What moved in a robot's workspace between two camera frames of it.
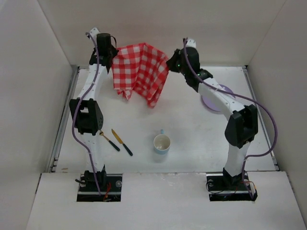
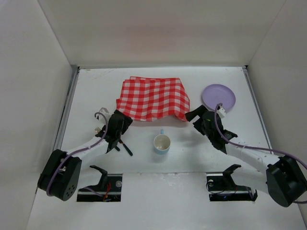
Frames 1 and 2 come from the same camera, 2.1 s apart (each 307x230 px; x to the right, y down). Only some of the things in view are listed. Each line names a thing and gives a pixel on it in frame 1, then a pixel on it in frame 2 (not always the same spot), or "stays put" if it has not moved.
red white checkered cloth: x=140 y=68 -> x=151 y=99
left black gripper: x=113 y=53 -> x=114 y=140
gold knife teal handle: x=121 y=142 stays put
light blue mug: x=161 y=143 stays put
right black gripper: x=171 y=63 -> x=199 y=120
